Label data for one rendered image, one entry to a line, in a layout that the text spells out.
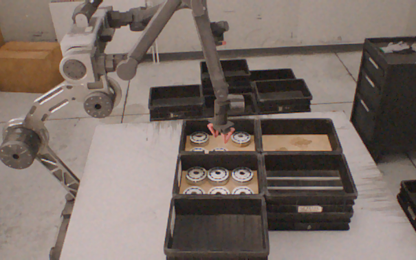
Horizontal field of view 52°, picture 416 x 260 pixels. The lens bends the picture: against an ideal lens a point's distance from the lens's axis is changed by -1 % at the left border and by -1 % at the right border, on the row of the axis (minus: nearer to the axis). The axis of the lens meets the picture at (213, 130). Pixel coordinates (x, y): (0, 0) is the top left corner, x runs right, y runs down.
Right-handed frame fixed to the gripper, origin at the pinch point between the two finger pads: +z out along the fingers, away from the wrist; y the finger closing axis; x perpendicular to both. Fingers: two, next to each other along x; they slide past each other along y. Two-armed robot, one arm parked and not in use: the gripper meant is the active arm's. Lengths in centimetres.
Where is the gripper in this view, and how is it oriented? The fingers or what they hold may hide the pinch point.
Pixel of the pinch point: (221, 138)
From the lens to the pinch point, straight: 194.6
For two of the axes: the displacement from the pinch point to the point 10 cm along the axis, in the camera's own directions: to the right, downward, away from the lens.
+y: -6.9, -4.1, 6.0
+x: -7.3, 4.0, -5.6
